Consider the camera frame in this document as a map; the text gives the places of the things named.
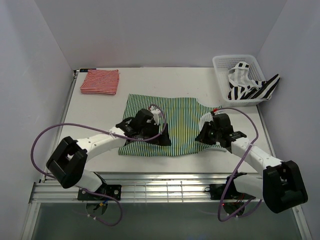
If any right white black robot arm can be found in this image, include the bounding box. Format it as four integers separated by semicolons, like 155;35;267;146
195;112;308;214

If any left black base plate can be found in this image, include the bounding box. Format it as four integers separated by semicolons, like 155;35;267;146
77;184;122;201

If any red white striped tank top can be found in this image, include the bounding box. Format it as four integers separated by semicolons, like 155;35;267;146
80;69;120;96

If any green white striped tank top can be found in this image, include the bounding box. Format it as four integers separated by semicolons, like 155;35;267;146
118;94;224;157

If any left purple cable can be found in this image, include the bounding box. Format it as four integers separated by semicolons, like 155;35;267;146
30;103;168;227

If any blue label sticker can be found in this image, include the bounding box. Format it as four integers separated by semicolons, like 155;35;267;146
79;68;97;73

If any black white striped tank top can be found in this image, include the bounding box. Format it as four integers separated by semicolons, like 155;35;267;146
227;61;281;101

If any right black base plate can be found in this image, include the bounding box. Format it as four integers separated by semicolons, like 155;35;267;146
204;183;252;201

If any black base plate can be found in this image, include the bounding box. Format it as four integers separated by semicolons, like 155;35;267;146
77;184;122;201
204;183;252;201

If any aluminium frame rail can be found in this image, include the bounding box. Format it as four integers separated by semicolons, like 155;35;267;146
29;173;229;204

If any white plastic basket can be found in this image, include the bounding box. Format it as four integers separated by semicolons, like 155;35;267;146
212;54;266;107

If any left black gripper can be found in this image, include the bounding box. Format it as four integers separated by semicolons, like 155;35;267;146
139;121;171;147

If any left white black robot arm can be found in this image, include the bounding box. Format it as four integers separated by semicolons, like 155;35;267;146
46;105;172;200

